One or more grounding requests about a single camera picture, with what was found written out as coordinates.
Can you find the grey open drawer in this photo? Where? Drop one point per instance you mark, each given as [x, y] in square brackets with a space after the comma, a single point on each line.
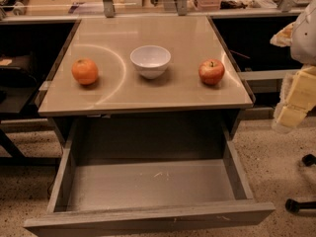
[120, 177]

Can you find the orange fruit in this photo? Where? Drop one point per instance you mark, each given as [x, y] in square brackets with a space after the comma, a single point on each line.
[85, 71]

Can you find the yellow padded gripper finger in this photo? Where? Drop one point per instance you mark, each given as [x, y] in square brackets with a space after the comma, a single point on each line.
[297, 98]

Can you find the red apple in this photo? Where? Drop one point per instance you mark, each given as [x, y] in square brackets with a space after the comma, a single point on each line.
[211, 71]

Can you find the white bowl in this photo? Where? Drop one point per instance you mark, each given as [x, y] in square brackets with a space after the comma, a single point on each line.
[150, 61]

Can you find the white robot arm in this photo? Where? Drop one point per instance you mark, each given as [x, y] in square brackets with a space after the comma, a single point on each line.
[300, 36]

